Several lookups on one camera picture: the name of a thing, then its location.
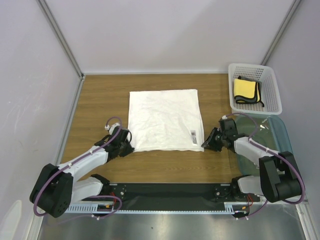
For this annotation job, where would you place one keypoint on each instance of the aluminium frame rail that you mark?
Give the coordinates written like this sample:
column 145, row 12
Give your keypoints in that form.
column 66, row 193

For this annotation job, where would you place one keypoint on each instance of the white towel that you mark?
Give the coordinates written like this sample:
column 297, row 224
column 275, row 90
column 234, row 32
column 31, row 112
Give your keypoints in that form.
column 166, row 120

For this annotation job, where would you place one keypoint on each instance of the dark grey towel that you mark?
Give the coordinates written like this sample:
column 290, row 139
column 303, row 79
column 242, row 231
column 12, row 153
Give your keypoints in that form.
column 247, row 91

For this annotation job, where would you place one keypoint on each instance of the left aluminium corner post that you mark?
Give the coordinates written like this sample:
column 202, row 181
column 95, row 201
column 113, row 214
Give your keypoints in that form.
column 48, row 14

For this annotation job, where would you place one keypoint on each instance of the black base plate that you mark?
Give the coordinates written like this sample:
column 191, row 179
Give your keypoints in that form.
column 174, row 196

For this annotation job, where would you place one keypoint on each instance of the white perforated plastic basket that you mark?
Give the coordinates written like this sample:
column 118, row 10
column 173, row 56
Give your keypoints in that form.
column 270, row 91

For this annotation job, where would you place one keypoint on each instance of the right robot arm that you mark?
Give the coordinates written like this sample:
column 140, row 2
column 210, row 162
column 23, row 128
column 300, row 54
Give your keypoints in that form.
column 279, row 178

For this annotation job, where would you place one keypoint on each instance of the grey slotted cable duct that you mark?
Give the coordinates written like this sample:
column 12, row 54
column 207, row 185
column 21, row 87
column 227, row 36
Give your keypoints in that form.
column 228, row 208

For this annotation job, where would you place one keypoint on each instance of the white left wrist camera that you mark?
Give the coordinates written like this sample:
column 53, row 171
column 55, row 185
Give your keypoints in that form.
column 111, row 128

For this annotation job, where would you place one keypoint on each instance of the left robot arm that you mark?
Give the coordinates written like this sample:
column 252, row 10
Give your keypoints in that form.
column 75, row 175

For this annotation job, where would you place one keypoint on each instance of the aluminium corner post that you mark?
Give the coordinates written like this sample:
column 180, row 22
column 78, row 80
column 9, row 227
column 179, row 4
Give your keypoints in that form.
column 48, row 14
column 289, row 16

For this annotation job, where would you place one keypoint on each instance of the clear teal plastic bin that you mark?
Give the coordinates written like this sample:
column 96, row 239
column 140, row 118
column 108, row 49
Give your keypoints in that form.
column 271, row 133

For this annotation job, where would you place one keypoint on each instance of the right aluminium corner post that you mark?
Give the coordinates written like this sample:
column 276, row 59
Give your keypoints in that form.
column 289, row 16

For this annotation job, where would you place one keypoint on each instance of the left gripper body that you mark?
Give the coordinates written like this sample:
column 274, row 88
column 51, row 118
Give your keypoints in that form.
column 125, row 148

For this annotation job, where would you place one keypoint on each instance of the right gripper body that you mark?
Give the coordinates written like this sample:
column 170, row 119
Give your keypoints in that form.
column 215, row 139

